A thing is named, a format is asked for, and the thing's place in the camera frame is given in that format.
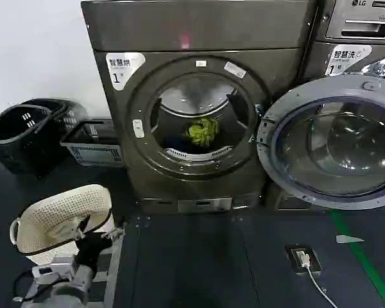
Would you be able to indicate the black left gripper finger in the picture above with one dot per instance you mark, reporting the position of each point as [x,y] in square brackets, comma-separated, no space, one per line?
[82,229]
[115,233]

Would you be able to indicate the white power plug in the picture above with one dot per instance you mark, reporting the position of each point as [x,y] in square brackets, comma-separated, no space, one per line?
[302,258]

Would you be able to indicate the dark blue garment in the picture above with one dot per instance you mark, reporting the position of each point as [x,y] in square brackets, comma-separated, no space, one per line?
[174,141]

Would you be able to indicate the yellow-green garment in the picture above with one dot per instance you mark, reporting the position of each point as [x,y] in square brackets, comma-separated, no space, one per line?
[201,131]

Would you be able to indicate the black floor socket box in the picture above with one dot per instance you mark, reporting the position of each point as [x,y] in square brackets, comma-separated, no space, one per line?
[315,261]

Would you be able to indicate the grey triangular floor sticker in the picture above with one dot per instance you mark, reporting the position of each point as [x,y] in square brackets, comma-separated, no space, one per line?
[348,239]

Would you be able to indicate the large black plastic basket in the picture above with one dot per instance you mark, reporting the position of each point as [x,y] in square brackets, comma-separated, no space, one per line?
[6,150]

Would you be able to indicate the dark grey front-load dryer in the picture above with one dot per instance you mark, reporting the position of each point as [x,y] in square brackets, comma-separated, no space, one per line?
[192,29]

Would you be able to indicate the green floor tape line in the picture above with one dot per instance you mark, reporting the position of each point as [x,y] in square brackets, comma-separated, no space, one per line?
[365,269]

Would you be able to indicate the grey washing machine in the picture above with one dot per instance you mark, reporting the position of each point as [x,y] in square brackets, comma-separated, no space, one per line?
[343,16]

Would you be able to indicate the round glass dryer door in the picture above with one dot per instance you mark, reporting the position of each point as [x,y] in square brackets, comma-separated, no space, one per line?
[340,141]

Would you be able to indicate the grey plastic crate basket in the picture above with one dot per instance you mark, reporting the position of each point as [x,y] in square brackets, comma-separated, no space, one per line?
[96,155]

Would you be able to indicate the white perforated laundry basket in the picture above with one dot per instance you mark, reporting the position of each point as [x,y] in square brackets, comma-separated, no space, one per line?
[61,208]

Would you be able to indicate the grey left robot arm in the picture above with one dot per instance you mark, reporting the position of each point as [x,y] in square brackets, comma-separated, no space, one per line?
[64,292]

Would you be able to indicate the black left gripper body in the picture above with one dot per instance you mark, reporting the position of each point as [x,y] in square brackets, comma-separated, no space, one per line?
[91,248]

